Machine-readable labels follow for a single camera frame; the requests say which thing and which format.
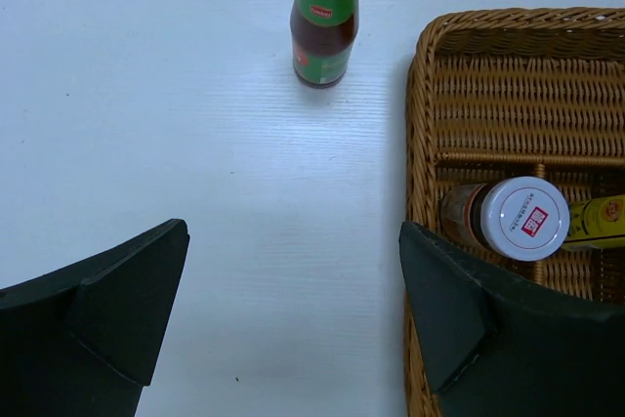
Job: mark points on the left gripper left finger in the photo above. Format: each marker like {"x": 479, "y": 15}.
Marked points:
{"x": 84, "y": 340}

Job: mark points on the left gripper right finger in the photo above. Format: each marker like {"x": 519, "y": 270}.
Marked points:
{"x": 496, "y": 344}

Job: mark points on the white-lid brown jar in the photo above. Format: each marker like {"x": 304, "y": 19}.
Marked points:
{"x": 523, "y": 218}

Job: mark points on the small yellow bottle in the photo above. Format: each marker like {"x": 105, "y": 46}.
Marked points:
{"x": 596, "y": 224}

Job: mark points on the red sauce bottle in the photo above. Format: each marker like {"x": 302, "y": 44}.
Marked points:
{"x": 323, "y": 33}

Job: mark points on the wicker divided tray basket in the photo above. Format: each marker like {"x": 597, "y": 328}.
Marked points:
{"x": 498, "y": 94}

